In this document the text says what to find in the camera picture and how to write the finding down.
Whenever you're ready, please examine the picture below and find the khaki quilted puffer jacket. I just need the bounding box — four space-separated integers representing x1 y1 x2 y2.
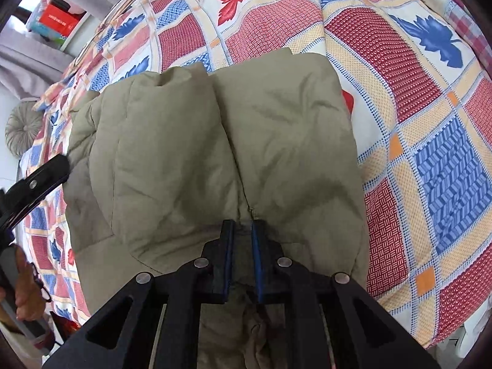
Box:
63 48 369 368

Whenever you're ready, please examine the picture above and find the round green pleated cushion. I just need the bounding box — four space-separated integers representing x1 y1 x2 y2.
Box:
5 101 43 159

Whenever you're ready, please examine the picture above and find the red blue leaf patterned quilt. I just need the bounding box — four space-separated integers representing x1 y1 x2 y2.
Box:
20 0 491 347

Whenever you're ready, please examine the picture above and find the grey curtain left panel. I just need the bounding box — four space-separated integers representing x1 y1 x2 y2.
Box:
1 27 73 100

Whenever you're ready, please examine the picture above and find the red box on windowsill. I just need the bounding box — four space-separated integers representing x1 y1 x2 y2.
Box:
38 4 85 37

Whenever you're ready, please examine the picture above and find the person's left hand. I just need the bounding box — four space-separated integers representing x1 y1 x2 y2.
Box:
14 245 46 322

